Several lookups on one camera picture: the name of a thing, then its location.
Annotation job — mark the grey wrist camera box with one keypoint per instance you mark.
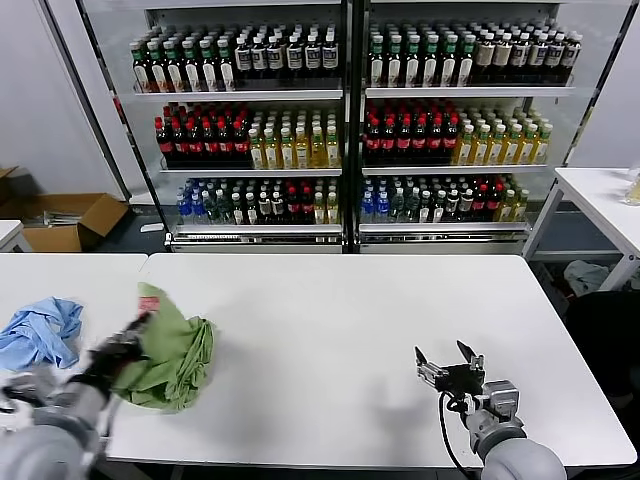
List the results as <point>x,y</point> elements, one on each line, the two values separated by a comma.
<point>501,400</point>
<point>30,387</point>

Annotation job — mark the green-cap dark tea bottle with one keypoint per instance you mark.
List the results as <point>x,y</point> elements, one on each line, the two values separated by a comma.
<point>411,67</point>
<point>156,75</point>
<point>208,75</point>
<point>429,67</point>
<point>190,75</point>
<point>375,67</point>
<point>173,75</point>
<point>448,67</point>
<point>140,75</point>
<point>393,67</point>
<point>225,75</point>
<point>465,67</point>

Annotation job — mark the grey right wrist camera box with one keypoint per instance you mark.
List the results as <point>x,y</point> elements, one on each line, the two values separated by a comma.
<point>501,400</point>

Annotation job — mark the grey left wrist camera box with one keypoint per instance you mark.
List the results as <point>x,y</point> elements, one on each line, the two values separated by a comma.
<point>30,387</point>

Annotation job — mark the large black rounded object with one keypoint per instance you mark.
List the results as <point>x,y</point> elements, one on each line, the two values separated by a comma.
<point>610,340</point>

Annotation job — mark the grey metal rods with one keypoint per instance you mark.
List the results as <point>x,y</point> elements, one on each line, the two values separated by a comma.
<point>60,218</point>

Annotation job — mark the open brown cardboard box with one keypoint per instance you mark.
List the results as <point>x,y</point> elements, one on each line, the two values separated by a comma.
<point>100,215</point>

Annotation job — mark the clear plastic bag yellow contents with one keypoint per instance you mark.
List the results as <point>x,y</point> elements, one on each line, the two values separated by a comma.
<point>632,192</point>

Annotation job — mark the white-cap pale-label tea bottle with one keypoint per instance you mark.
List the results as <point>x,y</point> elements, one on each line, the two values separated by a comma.
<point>536,57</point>
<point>570,57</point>
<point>553,57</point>
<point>501,57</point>
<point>519,57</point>
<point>483,57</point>

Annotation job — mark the crumpled light blue shirt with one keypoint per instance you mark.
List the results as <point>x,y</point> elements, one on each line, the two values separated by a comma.
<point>35,335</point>

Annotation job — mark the blue label water bottle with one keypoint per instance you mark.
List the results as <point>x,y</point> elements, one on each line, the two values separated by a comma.
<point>197,210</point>
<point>382,207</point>
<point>182,210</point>
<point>367,207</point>

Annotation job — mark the brown cardboard flap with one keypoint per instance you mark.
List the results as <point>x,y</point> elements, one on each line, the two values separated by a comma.
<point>6,180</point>

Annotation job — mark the small white paper scrap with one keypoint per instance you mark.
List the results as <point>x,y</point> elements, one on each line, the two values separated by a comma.
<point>150,228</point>

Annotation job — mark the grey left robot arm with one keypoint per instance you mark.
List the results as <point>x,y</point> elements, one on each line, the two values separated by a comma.
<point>45,445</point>

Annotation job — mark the small red-cap cola bottle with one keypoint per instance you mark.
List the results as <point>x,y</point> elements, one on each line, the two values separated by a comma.
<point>306,207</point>
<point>492,205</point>
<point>478,205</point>
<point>292,207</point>

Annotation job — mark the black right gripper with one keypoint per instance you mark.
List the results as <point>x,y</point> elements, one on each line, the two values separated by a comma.
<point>462,387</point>

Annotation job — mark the small white side table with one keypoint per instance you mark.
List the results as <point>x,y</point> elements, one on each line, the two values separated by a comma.
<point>10,232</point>

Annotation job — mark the crumpled pale cloth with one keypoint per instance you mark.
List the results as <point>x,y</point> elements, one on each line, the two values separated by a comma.
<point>585,277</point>

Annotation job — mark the light green t-shirt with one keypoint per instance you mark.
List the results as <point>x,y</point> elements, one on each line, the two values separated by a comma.
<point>170,350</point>

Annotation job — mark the small dark drink bottle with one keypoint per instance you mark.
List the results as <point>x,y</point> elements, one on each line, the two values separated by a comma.
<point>264,207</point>
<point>250,210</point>
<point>424,210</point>
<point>278,207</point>
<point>465,205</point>
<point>451,205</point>
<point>437,210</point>
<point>236,210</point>

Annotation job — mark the white table with metal legs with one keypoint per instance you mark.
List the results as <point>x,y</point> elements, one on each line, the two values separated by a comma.
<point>590,190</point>

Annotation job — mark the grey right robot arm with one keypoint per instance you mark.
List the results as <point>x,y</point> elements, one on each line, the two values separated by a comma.
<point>520,457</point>

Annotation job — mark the small yellow juice bottle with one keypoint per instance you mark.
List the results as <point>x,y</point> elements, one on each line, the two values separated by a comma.
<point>331,210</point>
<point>505,207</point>
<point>319,210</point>
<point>519,207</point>

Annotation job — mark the green-tint clear water bottle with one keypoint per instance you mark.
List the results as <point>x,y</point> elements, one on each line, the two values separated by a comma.
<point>396,207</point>
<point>410,207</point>
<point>223,210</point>
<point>210,210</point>

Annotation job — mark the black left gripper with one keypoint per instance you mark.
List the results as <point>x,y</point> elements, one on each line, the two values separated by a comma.
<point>110,360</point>

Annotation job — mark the white-cap dark-label drink bottle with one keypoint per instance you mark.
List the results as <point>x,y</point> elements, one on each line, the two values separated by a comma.
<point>294,59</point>
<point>242,60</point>
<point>258,60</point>
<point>328,58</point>
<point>273,59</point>
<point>311,59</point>

